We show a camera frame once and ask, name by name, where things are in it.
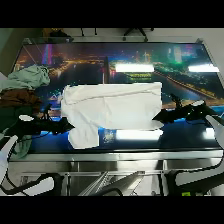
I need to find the brown garment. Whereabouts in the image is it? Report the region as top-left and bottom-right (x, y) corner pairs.
(0, 88), (43, 109)

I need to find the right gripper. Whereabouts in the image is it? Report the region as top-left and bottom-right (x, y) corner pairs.
(151, 106), (184, 124)

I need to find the black office chair base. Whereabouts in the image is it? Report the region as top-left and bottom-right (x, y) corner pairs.
(122, 27), (155, 43)

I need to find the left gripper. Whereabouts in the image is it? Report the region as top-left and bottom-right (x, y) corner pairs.
(49, 118), (76, 136)

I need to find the dark green garment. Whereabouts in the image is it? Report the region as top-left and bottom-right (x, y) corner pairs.
(0, 105), (35, 160)

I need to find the white T-shirt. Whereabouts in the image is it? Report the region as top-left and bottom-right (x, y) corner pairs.
(60, 81), (165, 150)

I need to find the pale green garment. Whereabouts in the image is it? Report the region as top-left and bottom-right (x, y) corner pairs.
(0, 64), (52, 92)

